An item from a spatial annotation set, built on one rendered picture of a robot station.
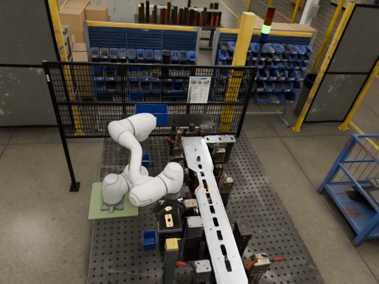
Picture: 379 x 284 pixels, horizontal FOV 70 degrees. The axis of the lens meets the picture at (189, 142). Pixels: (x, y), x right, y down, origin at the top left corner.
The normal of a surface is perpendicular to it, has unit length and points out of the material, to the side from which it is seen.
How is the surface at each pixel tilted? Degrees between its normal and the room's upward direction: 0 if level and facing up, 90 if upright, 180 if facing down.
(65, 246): 0
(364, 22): 90
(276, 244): 0
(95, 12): 90
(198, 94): 90
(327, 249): 0
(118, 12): 90
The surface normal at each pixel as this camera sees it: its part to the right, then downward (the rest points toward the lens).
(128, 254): 0.10, -0.77
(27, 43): 0.16, 0.65
